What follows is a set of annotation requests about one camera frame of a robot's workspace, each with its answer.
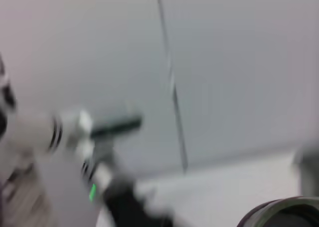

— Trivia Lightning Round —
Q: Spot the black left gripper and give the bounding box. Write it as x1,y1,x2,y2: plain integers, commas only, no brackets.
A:
103,176,175,227

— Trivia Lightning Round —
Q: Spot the glass teacup black holder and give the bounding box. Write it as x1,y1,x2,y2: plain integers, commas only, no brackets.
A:
235,196,319,227

